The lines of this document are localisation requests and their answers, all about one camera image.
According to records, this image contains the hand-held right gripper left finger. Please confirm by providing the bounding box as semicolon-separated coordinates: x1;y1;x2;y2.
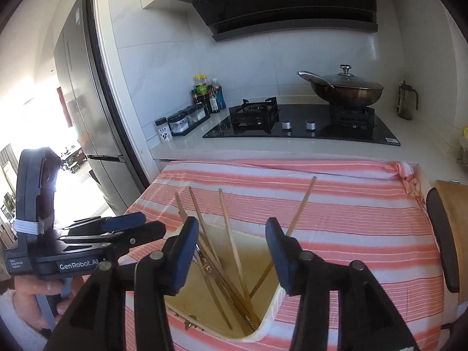
44;217;200;351

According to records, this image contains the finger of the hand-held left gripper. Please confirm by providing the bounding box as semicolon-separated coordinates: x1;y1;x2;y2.
58;221;167;261
69;211;147;235

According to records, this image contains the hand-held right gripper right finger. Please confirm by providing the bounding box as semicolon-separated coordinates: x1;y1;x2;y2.
265;217;420;351

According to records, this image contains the white ribbed utensil holder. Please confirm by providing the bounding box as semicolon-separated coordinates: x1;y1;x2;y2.
163;222;285;345

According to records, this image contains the person's left forearm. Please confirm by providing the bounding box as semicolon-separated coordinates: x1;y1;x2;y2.
0;288;50;351

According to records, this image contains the person's left hand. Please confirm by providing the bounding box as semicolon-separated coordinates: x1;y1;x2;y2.
13;273;81;333

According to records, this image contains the pink white striped cloth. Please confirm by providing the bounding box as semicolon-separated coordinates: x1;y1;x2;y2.
122;159;445;351

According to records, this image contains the black lid seasoning jar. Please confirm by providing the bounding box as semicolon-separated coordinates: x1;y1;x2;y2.
154;116;173;143

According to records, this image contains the grey refrigerator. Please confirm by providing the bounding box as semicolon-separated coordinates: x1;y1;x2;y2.
53;0;151;217

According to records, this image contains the black gas stove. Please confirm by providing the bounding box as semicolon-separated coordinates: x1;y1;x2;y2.
202;97;401;147

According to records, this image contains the dark sauce bottle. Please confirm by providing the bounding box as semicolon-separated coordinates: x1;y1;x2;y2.
208;85;221;115
191;90;209;116

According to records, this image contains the green label yellow cap bottle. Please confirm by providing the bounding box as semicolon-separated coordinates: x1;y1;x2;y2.
192;74;210;99

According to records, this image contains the blue label bottle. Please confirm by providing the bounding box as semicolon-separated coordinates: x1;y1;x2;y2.
211;78;225;111

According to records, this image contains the black ribbed mat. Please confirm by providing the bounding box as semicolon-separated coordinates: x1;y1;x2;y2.
426;187;460;294

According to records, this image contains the dark frying pan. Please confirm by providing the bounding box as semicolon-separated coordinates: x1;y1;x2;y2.
297;70;385;108

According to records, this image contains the wooden cutting board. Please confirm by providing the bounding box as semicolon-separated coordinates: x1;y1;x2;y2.
435;179;468;330

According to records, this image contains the glass pan lid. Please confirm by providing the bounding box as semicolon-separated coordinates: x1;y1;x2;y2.
311;64;385;92

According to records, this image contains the yellow plastic bag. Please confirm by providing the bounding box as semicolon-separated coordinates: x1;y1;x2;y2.
457;127;468;164

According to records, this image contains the black range hood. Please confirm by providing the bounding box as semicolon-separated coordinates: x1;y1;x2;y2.
171;0;379;43

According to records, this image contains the glass kettle with handle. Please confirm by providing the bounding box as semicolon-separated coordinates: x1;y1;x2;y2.
397;79;419;121

